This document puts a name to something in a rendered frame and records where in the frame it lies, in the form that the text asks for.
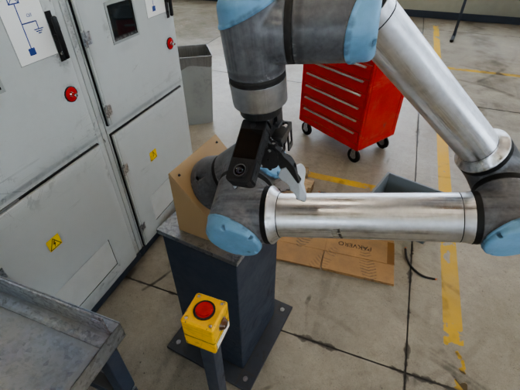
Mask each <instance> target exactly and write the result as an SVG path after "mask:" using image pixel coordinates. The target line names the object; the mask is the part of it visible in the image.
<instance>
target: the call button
mask: <svg viewBox="0 0 520 390"><path fill-rule="evenodd" d="M213 310H214V308H213V306H212V305H211V304H210V303H208V302H202V303H200V304H198V305H197V307H196V309H195V313H196V315H197V316H198V317H201V318H206V317H209V316H210V315H211V314H212V313H213Z"/></svg>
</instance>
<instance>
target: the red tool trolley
mask: <svg viewBox="0 0 520 390"><path fill-rule="evenodd" d="M403 98H404V96H403V94H402V93H401V92H400V91H399V90H398V89H397V88H396V86H395V85H394V84H393V83H392V82H391V81H390V80H389V79H388V78H387V77H386V76H385V75H384V74H383V72H382V71H381V70H380V69H379V68H378V67H377V66H376V64H375V63H374V62H373V61H372V60H370V61H368V62H363V63H354V64H351V65H349V64H347V63H321V64H303V79H302V90H301V100H300V110H299V119H300V120H301V121H304V123H302V130H303V133H304V134H306V135H309V134H310V133H311V132H312V128H311V126H312V127H314V128H316V129H318V130H319V131H321V132H323V133H325V134H326V135H329V136H330V137H331V138H333V139H336V140H337V141H338V142H341V143H343V144H345V145H346V146H348V147H350V148H351V149H349V150H348V152H347V156H348V158H349V160H350V161H351V162H353V163H356V162H358V161H359V160H360V153H359V150H362V149H364V148H366V147H368V146H370V145H373V144H375V143H377V145H378V147H380V148H381V149H385V148H387V147H388V144H389V141H388V137H389V136H391V135H394V133H395V127H396V124H397V121H398V118H399V113H400V110H401V106H402V102H403Z"/></svg>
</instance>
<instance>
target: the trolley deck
mask: <svg viewBox="0 0 520 390"><path fill-rule="evenodd" d="M0 278H1V279H4V280H6V281H9V282H12V283H15V284H16V285H19V286H22V287H24V288H27V289H30V290H32V291H34V292H37V293H40V294H42V295H44V296H48V297H50V298H52V299H55V300H58V301H60V302H62V303H66V304H68V305H70V306H73V307H76V308H78V309H80V310H83V311H86V312H88V313H92V314H94V315H96V316H99V317H101V318H103V320H104V322H105V324H106V326H107V328H108V330H109V331H111V332H112V334H111V336H110V337H109V338H108V339H107V340H106V342H105V343H104V345H103V346H102V347H101V349H100V348H98V347H95V346H93V345H90V344H88V343H85V342H83V341H82V340H78V339H76V338H74V337H71V336H69V335H67V334H64V333H61V332H59V331H58V330H54V329H52V328H50V327H47V326H45V325H43V324H41V323H37V322H36V321H34V320H31V319H29V318H26V317H24V316H21V315H19V314H17V313H14V312H12V311H10V310H7V309H5V308H2V307H0V390H87V389H88V387H89V386H90V385H91V383H92V381H93V380H94V379H95V378H96V376H97V375H98V373H99V372H100V370H101V369H102V368H103V367H104V365H105V364H106V362H107V361H108V359H109V358H110V356H111V355H112V354H113V353H114V351H115V349H116V348H117V347H118V345H119V344H120V343H121V341H122V340H123V338H124V337H125V332H124V331H123V329H122V327H121V324H120V322H118V321H117V320H113V319H111V318H108V317H106V316H103V315H101V314H98V313H95V312H93V311H90V310H87V309H85V308H83V307H80V306H77V305H74V304H72V303H69V302H67V301H64V300H62V299H59V298H56V297H55V296H51V295H49V294H46V293H44V292H40V291H39V290H36V289H33V288H31V287H28V286H25V285H23V284H21V283H18V282H15V281H12V280H11V279H7V278H5V277H2V276H0Z"/></svg>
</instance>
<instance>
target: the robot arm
mask: <svg viewBox="0 0 520 390"><path fill-rule="evenodd" d="M217 18H218V26H217V27H218V29H219V30H220V33H221V41H222V45H223V50H224V58H225V62H226V67H227V75H228V78H229V85H230V89H231V96H232V101H233V104H234V107H235V108H236V109H237V110H238V111H240V113H241V116H242V117H243V118H244V120H243V121H242V123H241V128H240V131H239V134H238V138H237V141H236V143H235V144H233V145H232V146H231V147H229V148H228V149H226V150H224V151H223V152H222V153H221V154H219V155H215V156H206V157H204V158H202V159H201V160H200V161H198V162H197V163H196V164H195V165H194V167H193V169H192V172H191V176H190V181H191V186H192V188H193V192H194V194H195V196H196V197H197V199H198V200H199V201H200V202H201V203H202V204H203V205H204V206H205V207H206V208H208V209H209V210H210V213H209V215H208V217H207V227H206V234H207V237H208V238H209V240H210V241H211V242H212V243H213V244H214V245H216V246H217V247H219V248H221V249H223V250H225V251H227V252H230V253H232V254H236V255H245V256H249V255H256V254H258V253H259V252H260V250H261V249H262V244H272V245H273V244H275V243H276V242H277V241H278V240H279V239H280V238H281V237H296V238H343V239H366V240H390V241H437V242H460V243H468V244H469V245H481V248H482V249H483V250H484V252H485V253H487V254H490V255H494V256H510V255H519V254H520V152H519V150H518V148H517V146H516V144H515V143H514V142H513V141H512V139H511V137H510V136H509V135H508V134H507V133H506V132H505V131H503V130H501V129H498V128H492V127H491V125H490V124H489V122H488V121H487V119H486V118H485V117H484V116H483V115H482V113H481V112H480V110H479V109H478V108H477V106H476V105H475V103H474V102H473V101H472V100H471V99H470V97H469V96H468V94H467V93H466V92H465V90H464V89H463V88H462V87H461V86H460V84H459V83H458V81H457V80H456V78H455V77H454V76H453V75H452V73H451V72H450V71H449V69H448V68H447V67H446V65H445V64H444V62H443V61H442V60H441V59H440V57H439V56H438V55H437V53H436V52H435V51H434V49H433V48H432V47H431V45H430V44H429V43H428V42H427V40H426V39H425V37H424V36H423V35H422V33H421V32H420V31H419V30H418V28H417V27H416V25H415V24H414V23H413V21H412V20H411V19H410V18H409V16H408V15H407V14H406V12H405V11H404V10H403V8H402V7H401V5H400V4H399V3H398V2H397V1H396V0H218V1H217ZM370 60H372V61H373V62H374V63H375V64H376V66H377V67H378V68H379V69H380V70H381V71H382V72H383V74H384V75H385V76H386V77H387V78H388V79H389V80H390V81H391V82H392V83H393V84H394V85H395V86H396V88H397V89H398V90H399V91H400V92H401V93H402V94H403V96H404V97H405V98H406V99H407V100H408V101H409V102H410V104H411V105H412V106H413V107H414V108H415V109H416V110H417V111H418V112H419V113H420V114H421V115H422V116H423V118H424V119H425V120H426V121H427V122H428V123H429V124H430V126H431V127H432V128H433V129H434V130H435V131H436V133H437V134H438V135H439V136H440V137H441V138H442V139H443V141H444V142H445V143H446V144H447V145H448V146H449V147H450V148H451V149H452V150H453V151H454V152H455V154H454V162H455V163H456V165H457V167H458V168H459V169H460V170H461V172H462V173H463V174H464V176H465V178H466V180H467V182H468V184H469V186H470V190H471V191H467V192H454V193H306V189H305V186H304V180H305V175H306V169H305V167H304V165H303V164H301V163H300V164H298V165H296V163H295V161H294V159H293V157H292V156H291V155H289V154H287V153H286V152H285V150H286V143H287V145H288V151H290V149H291V148H292V146H293V128H292V122H291V121H284V120H283V118H282V106H283V105H284V104H285V103H286V102H287V98H288V94H287V80H286V65H289V64H321V63H347V64H349V65H351V64H354V63H363V62H368V61H370ZM284 124H287V126H286V127H285V126H283V125H284ZM289 133H290V138H291V141H290V142H289ZM279 178H280V179H281V180H282V181H283V182H285V183H287V184H288V185H289V188H290V190H291V191H292V192H294V193H281V192H280V191H279V190H278V189H277V188H276V187H275V186H273V183H274V182H275V180H277V179H279Z"/></svg>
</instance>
